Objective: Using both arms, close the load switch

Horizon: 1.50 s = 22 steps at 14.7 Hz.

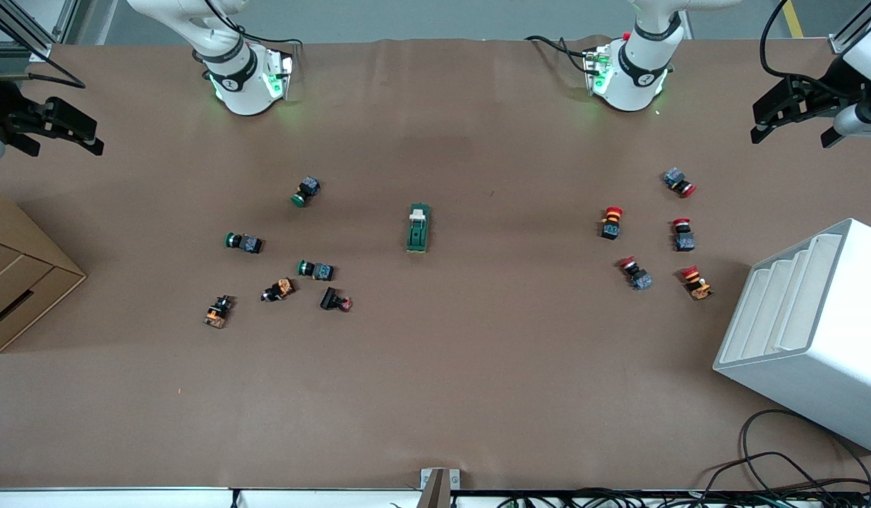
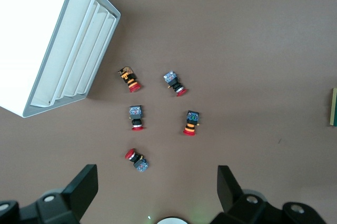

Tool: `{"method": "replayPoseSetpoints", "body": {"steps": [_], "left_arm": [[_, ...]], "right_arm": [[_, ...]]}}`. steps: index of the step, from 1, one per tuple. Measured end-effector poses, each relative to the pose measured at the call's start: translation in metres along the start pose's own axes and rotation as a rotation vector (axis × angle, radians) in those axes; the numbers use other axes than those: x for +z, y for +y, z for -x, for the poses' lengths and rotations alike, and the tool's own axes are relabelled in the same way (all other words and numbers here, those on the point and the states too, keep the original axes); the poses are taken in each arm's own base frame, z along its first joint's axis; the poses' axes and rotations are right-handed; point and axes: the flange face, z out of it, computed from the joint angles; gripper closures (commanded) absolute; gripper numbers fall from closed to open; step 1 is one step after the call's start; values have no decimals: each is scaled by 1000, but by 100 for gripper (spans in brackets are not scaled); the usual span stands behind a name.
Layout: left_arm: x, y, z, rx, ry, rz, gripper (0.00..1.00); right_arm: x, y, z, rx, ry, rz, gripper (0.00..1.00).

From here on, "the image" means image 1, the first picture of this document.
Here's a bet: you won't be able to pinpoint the brown cardboard box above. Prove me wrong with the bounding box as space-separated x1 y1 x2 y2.
0 188 88 354

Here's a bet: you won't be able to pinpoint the red emergency button orange base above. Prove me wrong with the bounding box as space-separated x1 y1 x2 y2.
679 265 714 302
599 206 625 241

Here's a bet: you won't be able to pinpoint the white stepped storage rack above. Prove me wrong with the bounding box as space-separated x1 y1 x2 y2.
712 217 871 456

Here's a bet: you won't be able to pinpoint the green mushroom push button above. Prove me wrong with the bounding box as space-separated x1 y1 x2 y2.
224 231 265 255
296 259 335 282
291 176 322 208

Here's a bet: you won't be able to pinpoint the square black pushbutton red terminals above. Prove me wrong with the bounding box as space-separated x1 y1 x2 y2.
319 286 354 313

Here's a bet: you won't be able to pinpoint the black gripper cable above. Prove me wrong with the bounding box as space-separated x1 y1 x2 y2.
0 11 88 91
759 0 842 92

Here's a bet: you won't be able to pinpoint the aluminium frame profile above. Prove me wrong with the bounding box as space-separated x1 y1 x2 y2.
828 0 871 56
0 0 80 61

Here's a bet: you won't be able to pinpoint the black arm base cable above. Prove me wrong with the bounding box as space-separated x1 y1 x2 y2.
524 34 595 71
203 0 304 52

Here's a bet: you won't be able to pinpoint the black switch orange contact block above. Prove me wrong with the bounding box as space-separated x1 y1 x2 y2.
203 295 235 329

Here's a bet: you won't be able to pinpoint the black knob switch orange base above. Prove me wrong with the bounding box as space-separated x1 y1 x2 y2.
260 277 296 303

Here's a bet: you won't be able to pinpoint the black looped floor cable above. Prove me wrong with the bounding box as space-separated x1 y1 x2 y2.
697 409 871 498

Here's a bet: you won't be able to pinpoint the white table edge rail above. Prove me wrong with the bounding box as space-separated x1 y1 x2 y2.
0 487 871 508

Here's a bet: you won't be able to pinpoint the grey metal table bracket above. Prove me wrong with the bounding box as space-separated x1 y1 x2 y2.
419 467 461 508

